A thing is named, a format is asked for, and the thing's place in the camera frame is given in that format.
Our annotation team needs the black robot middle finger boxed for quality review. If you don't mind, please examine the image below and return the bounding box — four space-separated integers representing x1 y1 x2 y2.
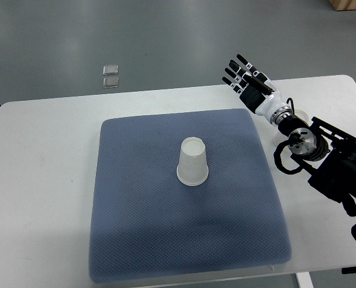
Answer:
228 60 252 77

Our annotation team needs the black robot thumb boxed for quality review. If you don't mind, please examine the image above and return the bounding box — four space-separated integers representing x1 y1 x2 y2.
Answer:
242 73 273 94

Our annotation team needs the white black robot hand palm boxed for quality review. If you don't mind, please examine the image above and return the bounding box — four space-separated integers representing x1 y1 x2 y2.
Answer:
238 71 288 116

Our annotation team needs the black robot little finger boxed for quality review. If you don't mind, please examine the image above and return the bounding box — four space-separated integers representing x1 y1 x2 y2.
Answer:
222 77 244 95

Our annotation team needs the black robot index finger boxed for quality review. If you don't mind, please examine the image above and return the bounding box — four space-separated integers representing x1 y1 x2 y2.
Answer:
237 54 261 76

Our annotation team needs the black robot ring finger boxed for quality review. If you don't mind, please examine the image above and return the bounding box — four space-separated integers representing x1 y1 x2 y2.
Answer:
224 68 248 86

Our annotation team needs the white paper cup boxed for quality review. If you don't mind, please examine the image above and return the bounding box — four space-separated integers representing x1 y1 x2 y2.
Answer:
176 137 209 187
273 109 309 146

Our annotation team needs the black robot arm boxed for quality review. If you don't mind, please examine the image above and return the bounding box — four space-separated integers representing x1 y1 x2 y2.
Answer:
222 55 356 217

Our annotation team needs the white paper cup on mat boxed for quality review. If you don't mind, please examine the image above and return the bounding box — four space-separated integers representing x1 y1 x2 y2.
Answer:
176 137 209 187

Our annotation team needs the wooden box corner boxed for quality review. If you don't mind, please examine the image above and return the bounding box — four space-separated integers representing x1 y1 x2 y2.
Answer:
328 0 356 11

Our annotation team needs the upper metal floor plate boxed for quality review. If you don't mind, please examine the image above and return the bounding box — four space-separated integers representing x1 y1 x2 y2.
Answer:
102 64 119 75

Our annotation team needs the blue-grey mesh cushion mat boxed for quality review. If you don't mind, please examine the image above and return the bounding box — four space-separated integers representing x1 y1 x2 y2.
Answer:
89 109 291 283

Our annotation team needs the white table leg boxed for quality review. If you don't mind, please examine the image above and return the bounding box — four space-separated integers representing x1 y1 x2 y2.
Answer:
295 272 313 288

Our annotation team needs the black table control panel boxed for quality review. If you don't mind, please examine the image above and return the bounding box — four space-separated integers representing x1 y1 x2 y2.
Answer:
341 266 356 275

